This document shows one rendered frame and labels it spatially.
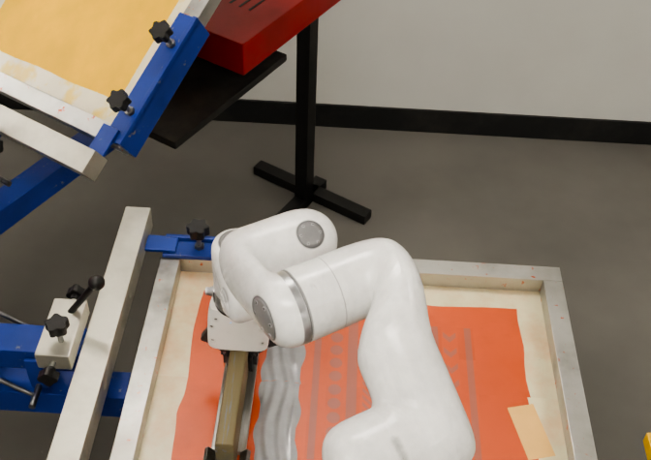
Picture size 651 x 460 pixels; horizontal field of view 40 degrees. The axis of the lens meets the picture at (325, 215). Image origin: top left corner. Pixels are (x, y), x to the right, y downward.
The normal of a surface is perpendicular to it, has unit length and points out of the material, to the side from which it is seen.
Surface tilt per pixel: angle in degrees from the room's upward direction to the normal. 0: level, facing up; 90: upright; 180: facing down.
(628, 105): 90
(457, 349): 0
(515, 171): 0
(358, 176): 0
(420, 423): 16
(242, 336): 90
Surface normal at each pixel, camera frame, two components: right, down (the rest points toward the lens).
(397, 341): 0.02, -0.22
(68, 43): -0.25, -0.32
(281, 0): 0.04, -0.73
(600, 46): -0.05, 0.69
